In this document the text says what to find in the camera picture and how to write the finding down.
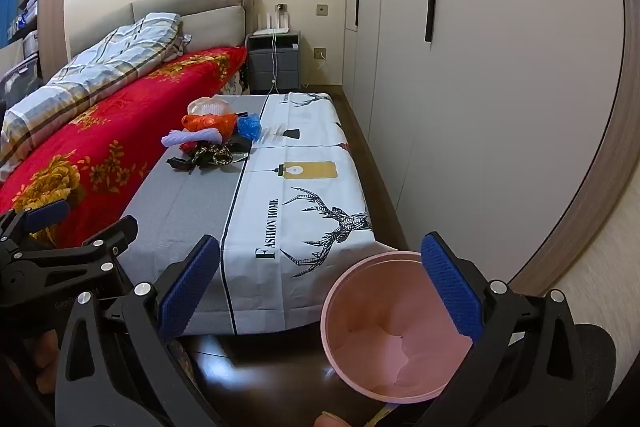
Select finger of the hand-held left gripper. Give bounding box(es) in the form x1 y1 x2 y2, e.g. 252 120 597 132
0 199 71 258
30 215 139 280

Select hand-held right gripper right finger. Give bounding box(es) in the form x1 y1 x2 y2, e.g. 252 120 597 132
410 232 588 427

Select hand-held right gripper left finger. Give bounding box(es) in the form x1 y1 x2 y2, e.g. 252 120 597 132
55 234 236 427

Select pink plastic bin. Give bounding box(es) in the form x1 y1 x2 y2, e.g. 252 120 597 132
320 251 476 404

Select lilac plastic bag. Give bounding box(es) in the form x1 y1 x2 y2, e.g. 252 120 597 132
161 128 223 148

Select black gold patterned wrapper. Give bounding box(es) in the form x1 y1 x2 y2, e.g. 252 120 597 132
190 144 233 168

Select orange plastic bag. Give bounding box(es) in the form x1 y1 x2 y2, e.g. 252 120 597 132
181 113 238 140

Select white plastic bag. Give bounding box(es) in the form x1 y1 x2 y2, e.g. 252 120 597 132
187 96 233 116

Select blue plastic bag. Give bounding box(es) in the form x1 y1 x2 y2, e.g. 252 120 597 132
236 114 263 142

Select clear plastic wrapper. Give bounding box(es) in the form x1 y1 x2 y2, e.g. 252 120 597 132
260 124 291 142

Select person's left hand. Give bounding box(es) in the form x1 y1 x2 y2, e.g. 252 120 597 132
32 329 63 395

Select red floral blanket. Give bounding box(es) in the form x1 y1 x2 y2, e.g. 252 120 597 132
0 47 248 248

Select clear storage box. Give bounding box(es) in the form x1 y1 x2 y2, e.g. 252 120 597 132
0 57 43 108

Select blue plaid quilt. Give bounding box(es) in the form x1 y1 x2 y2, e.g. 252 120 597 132
0 12 193 182

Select floral bed sheet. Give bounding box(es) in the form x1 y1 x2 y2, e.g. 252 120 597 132
220 67 248 95

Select blue curtain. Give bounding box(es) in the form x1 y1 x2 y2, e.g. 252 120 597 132
0 0 26 48

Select wooden bookshelf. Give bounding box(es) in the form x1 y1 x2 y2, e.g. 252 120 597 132
0 0 68 78

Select white wardrobe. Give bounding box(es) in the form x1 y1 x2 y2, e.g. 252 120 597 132
342 0 626 258

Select grey nightstand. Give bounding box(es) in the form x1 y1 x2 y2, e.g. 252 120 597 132
245 29 302 94

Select beige padded headboard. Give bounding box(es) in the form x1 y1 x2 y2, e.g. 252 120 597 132
67 0 261 62

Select white router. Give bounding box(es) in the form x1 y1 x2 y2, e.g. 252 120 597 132
252 4 291 35

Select wooden door frame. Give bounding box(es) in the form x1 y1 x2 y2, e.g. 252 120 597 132
510 0 640 298

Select white cable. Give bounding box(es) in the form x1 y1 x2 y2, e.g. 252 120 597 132
270 32 279 95

